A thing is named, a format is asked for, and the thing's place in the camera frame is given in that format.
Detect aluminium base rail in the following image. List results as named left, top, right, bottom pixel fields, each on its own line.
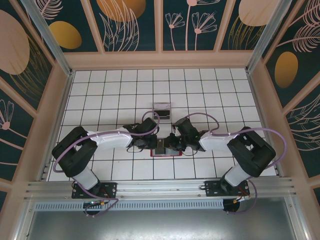
left=23, top=176, right=297, bottom=201

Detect grey metal panel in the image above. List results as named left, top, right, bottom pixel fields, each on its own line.
left=14, top=209, right=306, bottom=240

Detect red card holder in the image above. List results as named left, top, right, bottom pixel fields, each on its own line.
left=149, top=147, right=182, bottom=158

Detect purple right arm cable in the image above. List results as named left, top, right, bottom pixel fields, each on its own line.
left=186, top=112, right=288, bottom=216

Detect aluminium frame post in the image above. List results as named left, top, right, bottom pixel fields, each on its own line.
left=244, top=0, right=301, bottom=75
left=19, top=0, right=75, bottom=77

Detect clear plastic box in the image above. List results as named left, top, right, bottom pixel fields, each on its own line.
left=151, top=101, right=173, bottom=122

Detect aluminium table side rail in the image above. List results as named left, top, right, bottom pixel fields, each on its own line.
left=39, top=70, right=76, bottom=181
left=247, top=71, right=283, bottom=177

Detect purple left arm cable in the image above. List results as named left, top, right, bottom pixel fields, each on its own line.
left=53, top=110, right=161, bottom=218

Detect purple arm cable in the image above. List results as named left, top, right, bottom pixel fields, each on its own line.
left=186, top=112, right=288, bottom=216
left=53, top=110, right=161, bottom=218

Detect grey slotted cable duct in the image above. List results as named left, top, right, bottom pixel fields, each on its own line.
left=34, top=198, right=225, bottom=211

